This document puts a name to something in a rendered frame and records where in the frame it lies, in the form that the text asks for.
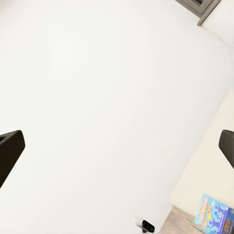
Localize board game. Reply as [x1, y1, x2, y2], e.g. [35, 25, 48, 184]
[194, 194, 234, 234]

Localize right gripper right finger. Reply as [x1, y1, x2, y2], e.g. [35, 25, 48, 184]
[218, 130, 234, 169]

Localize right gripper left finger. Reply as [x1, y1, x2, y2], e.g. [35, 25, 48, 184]
[0, 130, 25, 188]

